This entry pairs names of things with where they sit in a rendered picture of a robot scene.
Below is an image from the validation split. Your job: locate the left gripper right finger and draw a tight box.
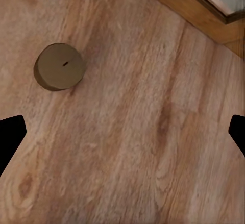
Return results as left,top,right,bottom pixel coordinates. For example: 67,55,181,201
229,114,245,155

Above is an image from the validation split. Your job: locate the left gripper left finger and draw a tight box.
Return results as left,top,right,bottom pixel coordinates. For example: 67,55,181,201
0,114,27,176

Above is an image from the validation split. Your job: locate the pillar candle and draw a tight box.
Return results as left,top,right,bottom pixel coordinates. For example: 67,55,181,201
34,43,85,91

